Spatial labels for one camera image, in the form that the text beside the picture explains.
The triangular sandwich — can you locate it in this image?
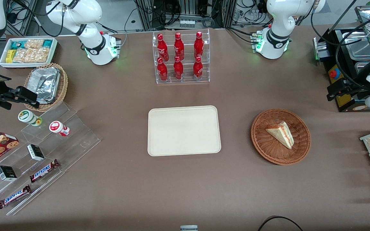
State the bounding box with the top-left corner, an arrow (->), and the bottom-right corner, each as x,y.
266,121 -> 295,150

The light wicker basket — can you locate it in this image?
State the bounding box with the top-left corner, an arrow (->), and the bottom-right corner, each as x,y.
24,63 -> 68,112

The brown round wicker basket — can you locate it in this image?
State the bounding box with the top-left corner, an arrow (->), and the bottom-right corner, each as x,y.
251,108 -> 311,166

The cream rectangular serving tray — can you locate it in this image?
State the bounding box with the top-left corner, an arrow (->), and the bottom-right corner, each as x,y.
148,106 -> 222,157

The stainless steel pan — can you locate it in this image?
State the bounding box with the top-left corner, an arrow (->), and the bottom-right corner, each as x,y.
355,62 -> 370,77
343,31 -> 370,61

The white rectangular snack bin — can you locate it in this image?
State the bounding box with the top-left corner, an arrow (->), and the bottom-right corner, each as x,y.
0,38 -> 58,69

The black food warmer appliance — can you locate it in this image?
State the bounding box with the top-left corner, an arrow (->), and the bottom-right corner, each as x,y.
313,5 -> 370,113

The green lid yogurt cup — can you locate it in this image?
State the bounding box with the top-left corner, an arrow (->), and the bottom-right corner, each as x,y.
18,110 -> 43,127

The clear bag of crackers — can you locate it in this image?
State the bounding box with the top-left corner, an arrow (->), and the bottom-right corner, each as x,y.
24,39 -> 44,49
13,47 -> 49,63

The aluminium foil container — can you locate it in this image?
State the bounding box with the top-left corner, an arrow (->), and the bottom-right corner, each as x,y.
29,67 -> 61,104

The small black box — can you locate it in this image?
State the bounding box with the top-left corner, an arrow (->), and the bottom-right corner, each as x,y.
27,144 -> 45,161
0,166 -> 17,182

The red lid yogurt cup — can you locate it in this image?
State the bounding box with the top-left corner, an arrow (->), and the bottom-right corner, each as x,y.
49,121 -> 70,137

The Snickers chocolate bar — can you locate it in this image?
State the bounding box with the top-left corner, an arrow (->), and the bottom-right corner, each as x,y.
0,185 -> 31,210
30,159 -> 60,183

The clear acrylic stepped display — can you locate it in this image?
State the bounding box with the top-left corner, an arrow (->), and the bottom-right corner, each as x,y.
0,101 -> 101,216

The red cola bottle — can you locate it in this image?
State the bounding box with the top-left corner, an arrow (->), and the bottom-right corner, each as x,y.
174,32 -> 185,61
194,31 -> 204,59
157,33 -> 169,61
157,57 -> 169,81
173,56 -> 184,80
193,56 -> 204,80

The clear acrylic bottle rack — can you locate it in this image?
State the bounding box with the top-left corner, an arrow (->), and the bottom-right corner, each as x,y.
152,29 -> 210,84

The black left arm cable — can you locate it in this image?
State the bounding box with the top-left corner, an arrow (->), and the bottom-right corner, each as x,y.
310,0 -> 370,92

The black looped table cable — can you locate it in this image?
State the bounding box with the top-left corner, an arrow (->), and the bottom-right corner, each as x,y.
257,216 -> 304,231

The aluminium frame rack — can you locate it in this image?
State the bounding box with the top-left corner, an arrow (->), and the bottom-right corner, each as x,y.
134,0 -> 237,31

